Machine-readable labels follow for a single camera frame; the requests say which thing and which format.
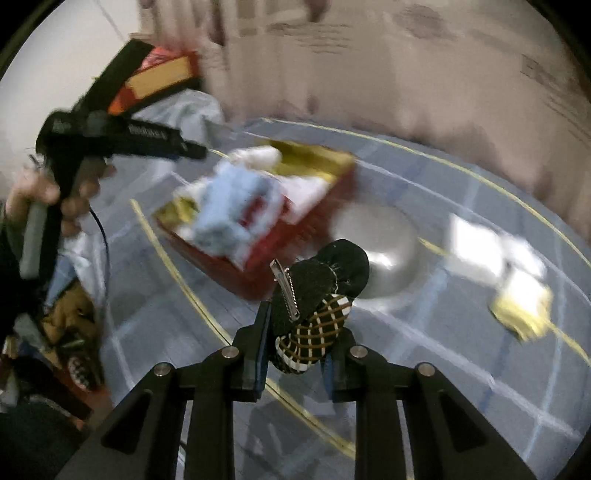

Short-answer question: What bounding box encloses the stainless steel bowl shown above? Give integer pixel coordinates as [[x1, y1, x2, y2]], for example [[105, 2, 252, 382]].
[[329, 202, 425, 306]]

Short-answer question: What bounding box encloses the red white star cloth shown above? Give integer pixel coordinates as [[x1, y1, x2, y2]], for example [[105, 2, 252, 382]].
[[229, 176, 331, 270]]

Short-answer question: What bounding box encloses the beige leaf print curtain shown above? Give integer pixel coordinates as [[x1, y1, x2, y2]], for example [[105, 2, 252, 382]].
[[138, 1, 590, 237]]

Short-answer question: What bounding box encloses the person's left hand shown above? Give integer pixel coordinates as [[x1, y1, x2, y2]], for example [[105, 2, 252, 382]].
[[4, 165, 116, 237]]

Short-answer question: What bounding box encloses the red yellow cardboard box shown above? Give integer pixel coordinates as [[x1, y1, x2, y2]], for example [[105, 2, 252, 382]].
[[108, 47, 201, 115]]

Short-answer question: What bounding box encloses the grey plaid table cover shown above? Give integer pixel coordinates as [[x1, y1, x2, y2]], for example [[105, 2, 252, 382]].
[[93, 118, 590, 479]]

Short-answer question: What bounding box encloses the cream fabric scrunchie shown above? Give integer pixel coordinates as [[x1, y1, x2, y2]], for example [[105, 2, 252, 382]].
[[228, 145, 283, 171]]

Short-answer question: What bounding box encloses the white yellow towel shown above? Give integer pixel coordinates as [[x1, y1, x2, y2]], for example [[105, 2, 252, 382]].
[[490, 267, 553, 342]]

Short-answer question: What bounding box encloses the light blue fluffy cloth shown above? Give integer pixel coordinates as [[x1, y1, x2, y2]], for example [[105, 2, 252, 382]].
[[192, 162, 283, 268]]

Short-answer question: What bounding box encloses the red gold tin box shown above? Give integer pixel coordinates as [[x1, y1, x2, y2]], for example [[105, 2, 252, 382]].
[[153, 140, 356, 300]]

